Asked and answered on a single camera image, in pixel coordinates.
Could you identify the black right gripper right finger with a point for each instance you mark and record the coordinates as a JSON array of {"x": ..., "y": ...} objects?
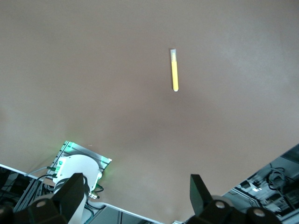
[{"x": 205, "y": 207}]

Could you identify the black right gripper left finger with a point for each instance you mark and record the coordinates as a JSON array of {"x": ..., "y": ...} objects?
[{"x": 60, "y": 205}]

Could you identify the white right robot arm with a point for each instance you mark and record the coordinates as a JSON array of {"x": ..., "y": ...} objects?
[{"x": 79, "y": 165}]

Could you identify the metal base connector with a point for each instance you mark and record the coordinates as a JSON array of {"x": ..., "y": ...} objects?
[{"x": 94, "y": 194}]

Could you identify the yellow highlighter pen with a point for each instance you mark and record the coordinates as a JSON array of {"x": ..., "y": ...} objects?
[{"x": 174, "y": 74}]

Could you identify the aluminium extrusion frame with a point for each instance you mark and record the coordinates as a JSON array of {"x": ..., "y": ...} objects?
[{"x": 28, "y": 193}]

